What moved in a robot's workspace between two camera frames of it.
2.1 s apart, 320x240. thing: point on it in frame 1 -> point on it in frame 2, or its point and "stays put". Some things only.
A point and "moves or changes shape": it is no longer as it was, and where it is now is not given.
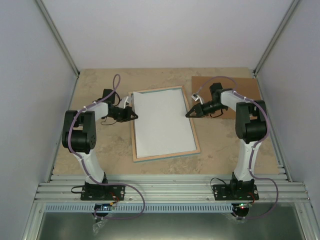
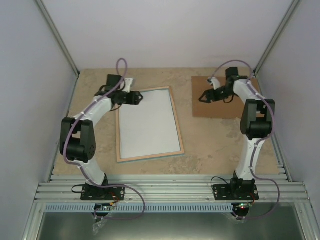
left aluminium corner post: x=57 y=36 stays put
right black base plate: x=235 y=192 stays put
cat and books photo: x=162 y=127 moves or changes shape
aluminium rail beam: x=173 y=189 stays put
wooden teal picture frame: x=133 y=126 -> x=118 y=132
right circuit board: x=243 y=205 stays put
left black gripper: x=129 y=112 -> x=133 y=100
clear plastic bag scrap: x=96 y=226 stays put
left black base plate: x=97 y=192 stays put
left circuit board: x=104 y=207 stays put
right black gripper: x=199 y=109 -> x=208 y=93
